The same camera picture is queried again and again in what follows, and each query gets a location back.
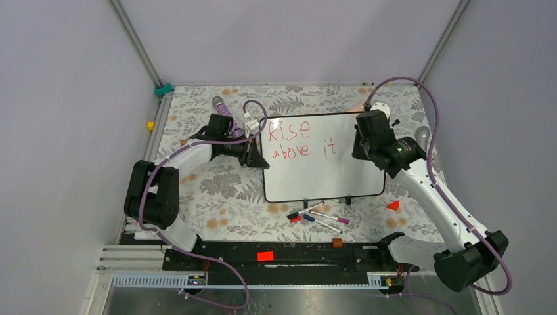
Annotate blue whiteboard marker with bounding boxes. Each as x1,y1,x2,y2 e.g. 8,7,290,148
303,214,343,234

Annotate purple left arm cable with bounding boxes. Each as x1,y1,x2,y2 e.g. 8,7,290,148
138,100,269,310

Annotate small brown block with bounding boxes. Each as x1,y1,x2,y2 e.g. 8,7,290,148
331,238,344,249

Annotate red rectangular tape marker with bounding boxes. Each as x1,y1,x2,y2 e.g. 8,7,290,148
256,251,275,262

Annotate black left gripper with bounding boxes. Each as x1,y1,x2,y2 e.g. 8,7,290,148
221,133,269,169

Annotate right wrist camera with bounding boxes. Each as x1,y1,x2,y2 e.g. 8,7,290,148
363,102,391,119

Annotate red triangular block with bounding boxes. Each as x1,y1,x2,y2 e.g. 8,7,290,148
386,200,400,211

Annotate pink toy handle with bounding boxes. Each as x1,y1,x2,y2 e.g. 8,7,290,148
350,102,365,112

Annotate white black-framed whiteboard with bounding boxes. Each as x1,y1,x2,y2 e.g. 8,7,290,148
260,112,386,203

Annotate floral table mat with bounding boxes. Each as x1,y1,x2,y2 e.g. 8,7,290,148
158,83,441,243

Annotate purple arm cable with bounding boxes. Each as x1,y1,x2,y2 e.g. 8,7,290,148
365,77,514,297
138,100,269,310

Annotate pink whiteboard marker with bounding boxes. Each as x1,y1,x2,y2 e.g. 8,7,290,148
310,211,350,224

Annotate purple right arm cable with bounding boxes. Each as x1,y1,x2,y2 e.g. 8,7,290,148
365,77,514,297

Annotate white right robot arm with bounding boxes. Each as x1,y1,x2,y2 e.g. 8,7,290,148
353,110,509,292

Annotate grey toy microphone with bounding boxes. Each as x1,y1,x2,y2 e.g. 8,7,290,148
414,126,431,151

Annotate yellow cube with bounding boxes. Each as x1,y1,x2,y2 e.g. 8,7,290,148
146,121,155,131

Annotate black whiteboard marker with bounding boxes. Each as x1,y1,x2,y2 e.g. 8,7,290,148
287,201,324,220

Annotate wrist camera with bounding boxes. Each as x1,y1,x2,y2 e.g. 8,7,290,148
363,102,391,119
244,112,260,137

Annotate white cable duct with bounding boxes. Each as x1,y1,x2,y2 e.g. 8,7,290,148
112,270,399,290

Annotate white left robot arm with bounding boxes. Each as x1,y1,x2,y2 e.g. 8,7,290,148
123,114,269,270

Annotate teal corner clip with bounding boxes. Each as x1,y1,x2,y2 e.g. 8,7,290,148
154,83,174,97

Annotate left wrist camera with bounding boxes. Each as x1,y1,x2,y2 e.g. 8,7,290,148
244,112,260,137

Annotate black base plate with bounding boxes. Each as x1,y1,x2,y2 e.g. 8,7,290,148
162,241,409,281

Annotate purple toy microphone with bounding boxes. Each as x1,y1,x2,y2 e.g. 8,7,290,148
212,96,245,138

